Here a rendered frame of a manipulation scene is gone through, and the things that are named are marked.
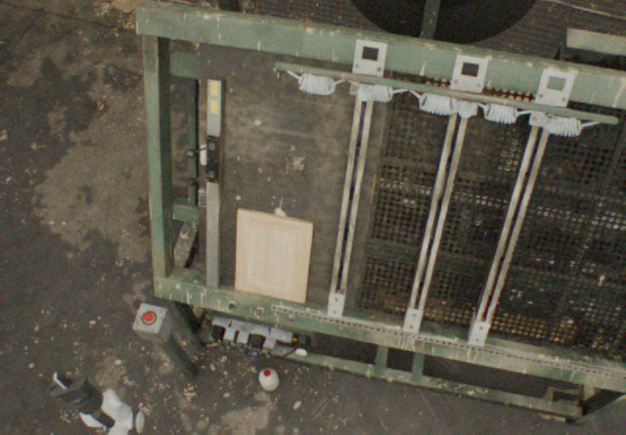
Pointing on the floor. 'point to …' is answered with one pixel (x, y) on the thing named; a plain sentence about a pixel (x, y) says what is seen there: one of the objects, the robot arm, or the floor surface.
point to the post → (180, 358)
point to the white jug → (269, 379)
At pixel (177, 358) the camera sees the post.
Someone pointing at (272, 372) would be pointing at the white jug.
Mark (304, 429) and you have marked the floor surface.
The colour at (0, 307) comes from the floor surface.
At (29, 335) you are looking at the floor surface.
